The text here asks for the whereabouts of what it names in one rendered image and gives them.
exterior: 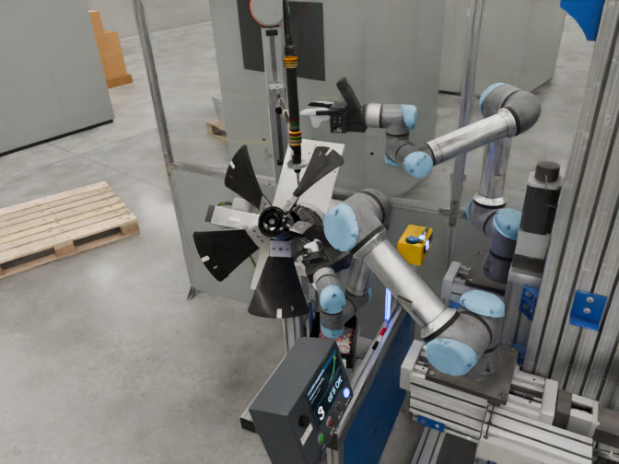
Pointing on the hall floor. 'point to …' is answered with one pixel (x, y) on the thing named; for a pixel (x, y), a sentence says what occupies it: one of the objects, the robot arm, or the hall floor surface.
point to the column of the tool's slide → (269, 98)
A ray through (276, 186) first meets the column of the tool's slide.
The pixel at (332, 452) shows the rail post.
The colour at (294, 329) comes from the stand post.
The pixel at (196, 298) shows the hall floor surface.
